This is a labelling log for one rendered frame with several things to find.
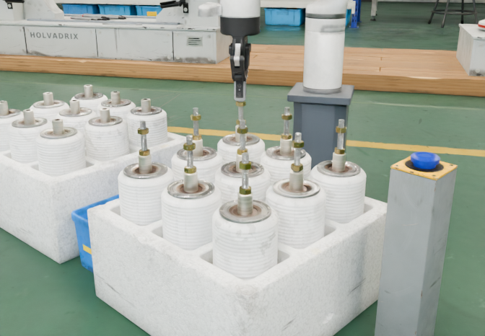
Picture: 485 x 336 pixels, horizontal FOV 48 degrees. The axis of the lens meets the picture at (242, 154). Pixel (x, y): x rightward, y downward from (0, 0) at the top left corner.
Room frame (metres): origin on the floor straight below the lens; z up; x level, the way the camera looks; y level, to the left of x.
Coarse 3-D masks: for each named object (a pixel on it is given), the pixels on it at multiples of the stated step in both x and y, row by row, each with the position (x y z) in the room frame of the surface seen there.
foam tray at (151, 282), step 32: (96, 224) 0.85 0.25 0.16; (128, 224) 0.81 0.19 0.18; (160, 224) 0.81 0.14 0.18; (352, 224) 0.81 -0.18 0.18; (384, 224) 0.86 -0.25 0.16; (96, 256) 0.86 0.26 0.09; (128, 256) 0.79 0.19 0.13; (160, 256) 0.73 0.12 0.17; (192, 256) 0.71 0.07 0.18; (288, 256) 0.72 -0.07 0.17; (320, 256) 0.72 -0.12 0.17; (352, 256) 0.79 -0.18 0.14; (96, 288) 0.87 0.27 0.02; (128, 288) 0.79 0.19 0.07; (160, 288) 0.73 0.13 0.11; (192, 288) 0.68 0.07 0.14; (224, 288) 0.63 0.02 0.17; (256, 288) 0.62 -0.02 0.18; (288, 288) 0.67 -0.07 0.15; (320, 288) 0.72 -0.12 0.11; (352, 288) 0.79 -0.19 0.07; (160, 320) 0.74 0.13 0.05; (192, 320) 0.68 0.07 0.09; (224, 320) 0.63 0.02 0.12; (256, 320) 0.62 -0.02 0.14; (288, 320) 0.67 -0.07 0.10; (320, 320) 0.73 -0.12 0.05
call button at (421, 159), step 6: (414, 156) 0.73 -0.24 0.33; (420, 156) 0.73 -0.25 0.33; (426, 156) 0.73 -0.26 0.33; (432, 156) 0.73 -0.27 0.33; (438, 156) 0.73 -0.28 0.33; (414, 162) 0.72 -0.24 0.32; (420, 162) 0.72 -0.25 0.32; (426, 162) 0.71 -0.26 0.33; (432, 162) 0.71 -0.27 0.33; (438, 162) 0.72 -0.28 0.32; (426, 168) 0.72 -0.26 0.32; (432, 168) 0.72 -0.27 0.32
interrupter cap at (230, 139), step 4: (224, 136) 1.06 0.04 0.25; (228, 136) 1.06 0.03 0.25; (232, 136) 1.06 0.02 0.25; (248, 136) 1.06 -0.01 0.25; (252, 136) 1.06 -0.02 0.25; (256, 136) 1.06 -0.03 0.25; (224, 140) 1.04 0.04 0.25; (228, 140) 1.04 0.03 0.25; (232, 140) 1.05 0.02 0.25; (248, 140) 1.05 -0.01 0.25; (252, 140) 1.04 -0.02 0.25; (256, 140) 1.04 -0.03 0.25; (228, 144) 1.02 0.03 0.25; (232, 144) 1.01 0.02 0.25; (236, 144) 1.01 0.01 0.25; (248, 144) 1.01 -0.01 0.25; (252, 144) 1.02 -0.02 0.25
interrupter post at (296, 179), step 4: (292, 172) 0.79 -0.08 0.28; (296, 172) 0.79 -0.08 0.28; (300, 172) 0.79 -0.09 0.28; (292, 176) 0.79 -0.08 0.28; (296, 176) 0.79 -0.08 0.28; (300, 176) 0.79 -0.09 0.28; (292, 180) 0.79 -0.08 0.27; (296, 180) 0.79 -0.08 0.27; (300, 180) 0.79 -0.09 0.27; (292, 184) 0.79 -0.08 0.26; (296, 184) 0.79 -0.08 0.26; (300, 184) 0.79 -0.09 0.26; (292, 188) 0.79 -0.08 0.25; (296, 188) 0.79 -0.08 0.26; (300, 188) 0.79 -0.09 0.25
